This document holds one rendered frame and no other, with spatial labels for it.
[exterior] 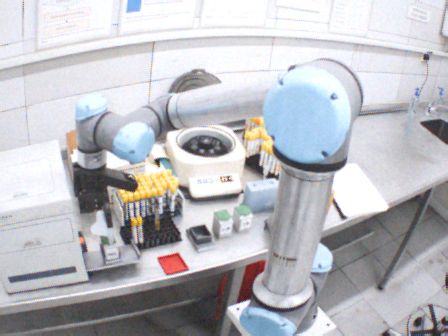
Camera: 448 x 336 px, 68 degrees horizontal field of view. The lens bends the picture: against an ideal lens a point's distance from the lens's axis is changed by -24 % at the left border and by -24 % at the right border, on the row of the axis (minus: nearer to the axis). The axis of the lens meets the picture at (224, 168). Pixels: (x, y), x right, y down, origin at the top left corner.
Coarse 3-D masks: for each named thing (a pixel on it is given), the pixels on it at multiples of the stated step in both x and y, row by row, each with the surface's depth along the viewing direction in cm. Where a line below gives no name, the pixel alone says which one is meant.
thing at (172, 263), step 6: (162, 258) 114; (168, 258) 114; (174, 258) 115; (180, 258) 115; (162, 264) 111; (168, 264) 112; (174, 264) 113; (180, 264) 113; (168, 270) 110; (174, 270) 110; (180, 270) 110; (186, 270) 111
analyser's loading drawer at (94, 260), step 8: (120, 248) 109; (128, 248) 110; (136, 248) 108; (88, 256) 104; (96, 256) 105; (104, 256) 101; (120, 256) 104; (128, 256) 107; (136, 256) 108; (88, 264) 101; (96, 264) 102; (104, 264) 103; (112, 264) 103; (120, 264) 104
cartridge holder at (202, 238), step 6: (186, 228) 124; (192, 228) 122; (198, 228) 123; (204, 228) 124; (192, 234) 120; (198, 234) 123; (204, 234) 123; (210, 234) 120; (192, 240) 121; (198, 240) 118; (204, 240) 119; (210, 240) 120; (198, 246) 118; (204, 246) 119; (210, 246) 119
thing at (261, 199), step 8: (248, 184) 131; (256, 184) 131; (264, 184) 132; (272, 184) 132; (248, 192) 131; (256, 192) 130; (264, 192) 131; (272, 192) 133; (248, 200) 131; (256, 200) 132; (264, 200) 133; (272, 200) 135; (256, 208) 134; (264, 208) 135; (272, 208) 137; (256, 216) 134
